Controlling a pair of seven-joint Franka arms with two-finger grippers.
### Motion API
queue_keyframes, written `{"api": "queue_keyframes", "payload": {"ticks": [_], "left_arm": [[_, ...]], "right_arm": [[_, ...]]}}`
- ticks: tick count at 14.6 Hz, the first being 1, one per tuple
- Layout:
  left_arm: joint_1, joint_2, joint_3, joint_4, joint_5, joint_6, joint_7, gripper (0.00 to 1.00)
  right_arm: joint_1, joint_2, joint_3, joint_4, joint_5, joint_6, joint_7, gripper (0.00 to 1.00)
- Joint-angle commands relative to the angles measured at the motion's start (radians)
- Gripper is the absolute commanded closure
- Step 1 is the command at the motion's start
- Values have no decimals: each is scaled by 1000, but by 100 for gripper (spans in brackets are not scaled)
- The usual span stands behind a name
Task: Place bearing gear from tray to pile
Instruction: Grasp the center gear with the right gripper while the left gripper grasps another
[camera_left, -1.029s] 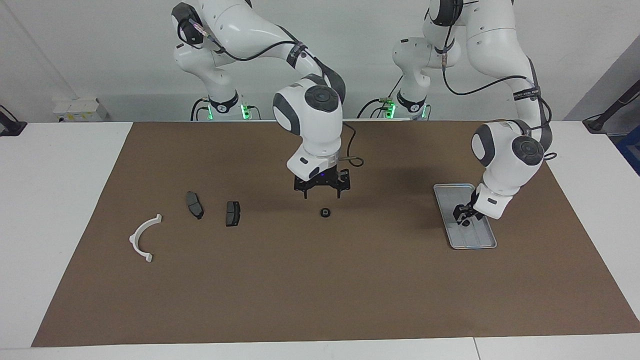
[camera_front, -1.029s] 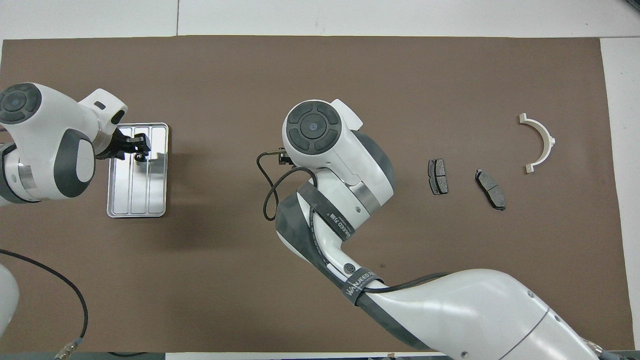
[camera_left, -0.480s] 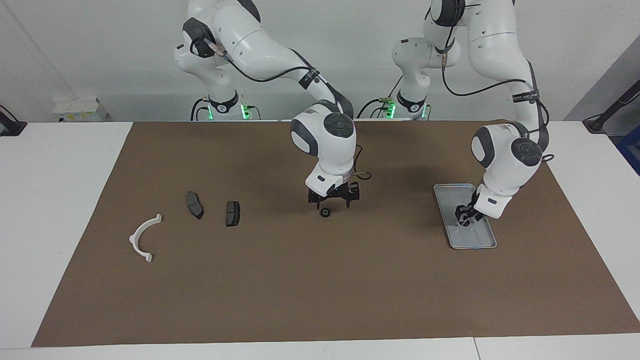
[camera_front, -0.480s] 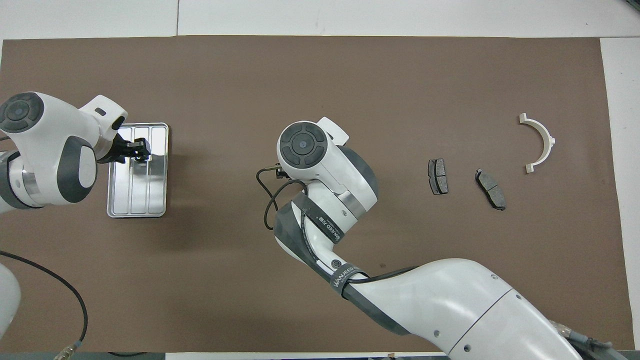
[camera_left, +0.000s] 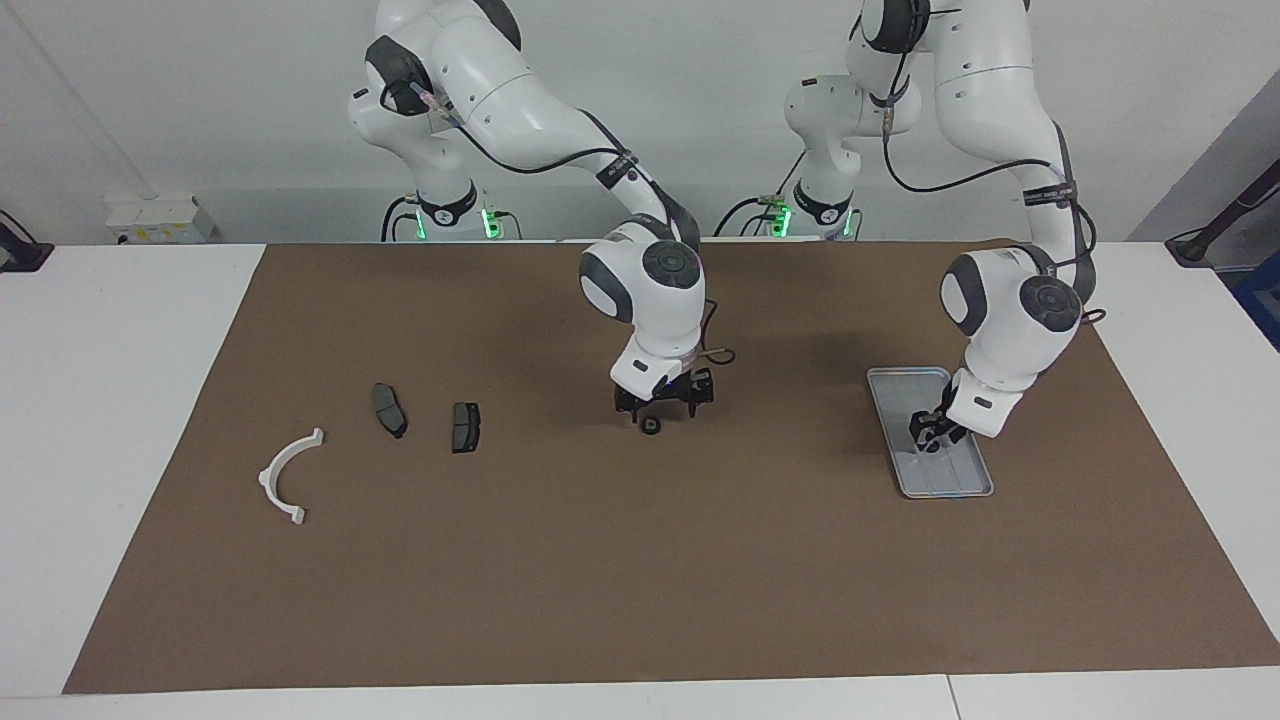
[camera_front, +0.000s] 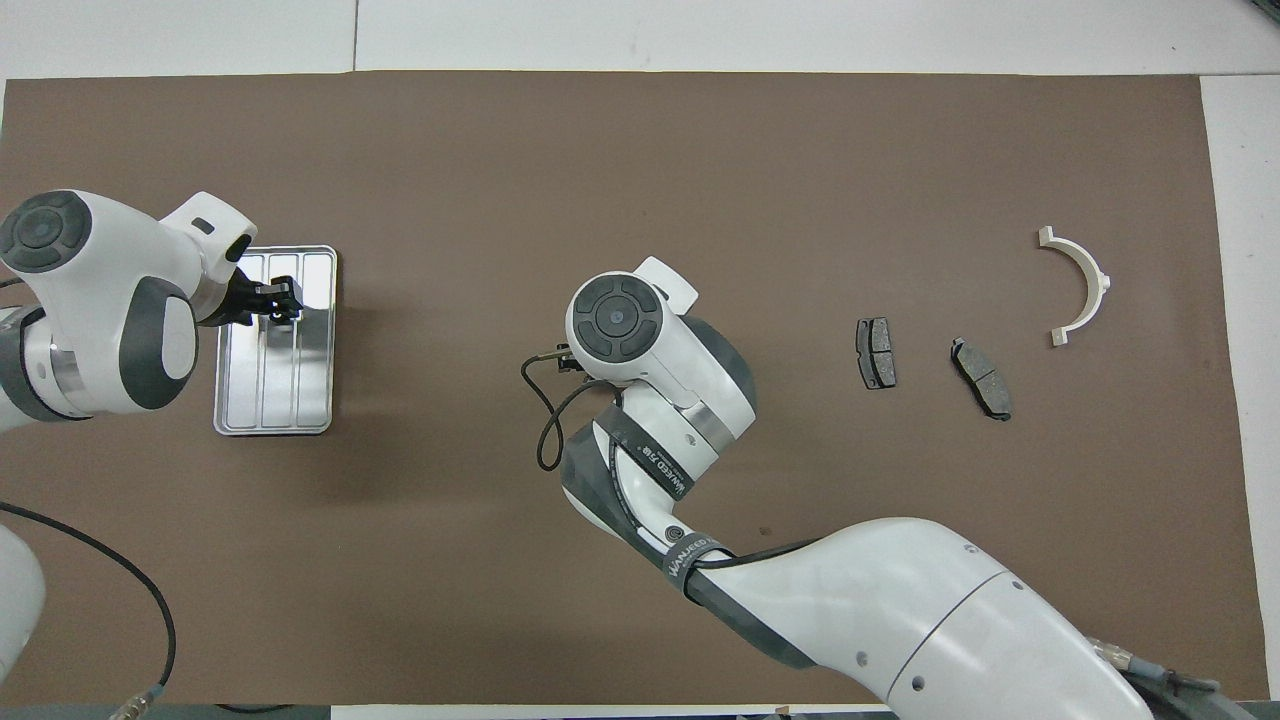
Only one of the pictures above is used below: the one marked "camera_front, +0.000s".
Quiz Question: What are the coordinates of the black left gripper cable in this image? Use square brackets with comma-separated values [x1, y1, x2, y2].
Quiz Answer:
[0, 500, 178, 720]

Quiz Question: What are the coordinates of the black cable with metal connector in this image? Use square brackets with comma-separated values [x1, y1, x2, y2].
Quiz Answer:
[1088, 638, 1226, 703]

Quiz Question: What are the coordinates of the white curved plastic bracket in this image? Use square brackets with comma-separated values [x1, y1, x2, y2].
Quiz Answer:
[1037, 226, 1113, 348]

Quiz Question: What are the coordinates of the brown table mat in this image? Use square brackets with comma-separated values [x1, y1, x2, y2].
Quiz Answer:
[0, 70, 1269, 706]

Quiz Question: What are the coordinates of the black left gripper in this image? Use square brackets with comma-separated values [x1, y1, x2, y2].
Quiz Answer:
[205, 262, 303, 329]

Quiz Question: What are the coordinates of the curved dark brake pad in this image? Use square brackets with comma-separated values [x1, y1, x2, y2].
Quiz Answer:
[949, 337, 1014, 422]

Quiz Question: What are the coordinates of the rectangular dark brake pad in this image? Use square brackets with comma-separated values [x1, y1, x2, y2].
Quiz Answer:
[855, 317, 898, 391]

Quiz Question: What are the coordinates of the silver metal tray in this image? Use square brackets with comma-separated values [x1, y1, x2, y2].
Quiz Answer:
[213, 245, 339, 437]

